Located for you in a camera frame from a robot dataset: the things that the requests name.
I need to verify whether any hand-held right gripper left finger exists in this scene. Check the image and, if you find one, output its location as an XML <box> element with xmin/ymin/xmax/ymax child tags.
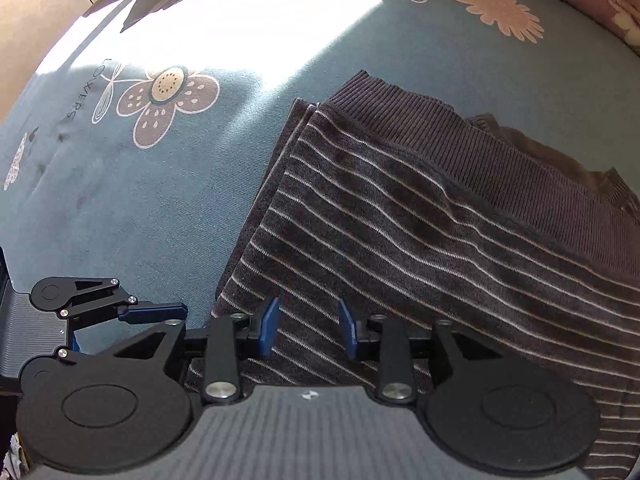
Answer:
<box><xmin>114</xmin><ymin>297</ymin><xmax>281</xmax><ymax>406</ymax></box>

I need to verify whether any grey striped knit sweater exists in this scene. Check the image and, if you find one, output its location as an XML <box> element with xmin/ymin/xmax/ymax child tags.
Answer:
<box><xmin>185</xmin><ymin>71</ymin><xmax>640</xmax><ymax>476</ymax></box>

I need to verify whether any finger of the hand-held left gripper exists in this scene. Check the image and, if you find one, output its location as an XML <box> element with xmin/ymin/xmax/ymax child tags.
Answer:
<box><xmin>55</xmin><ymin>332</ymin><xmax>83</xmax><ymax>365</ymax></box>
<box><xmin>59</xmin><ymin>277</ymin><xmax>190</xmax><ymax>323</ymax></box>

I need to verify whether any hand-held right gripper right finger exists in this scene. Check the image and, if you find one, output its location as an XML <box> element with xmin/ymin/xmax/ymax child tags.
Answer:
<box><xmin>338</xmin><ymin>299</ymin><xmax>501</xmax><ymax>406</ymax></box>

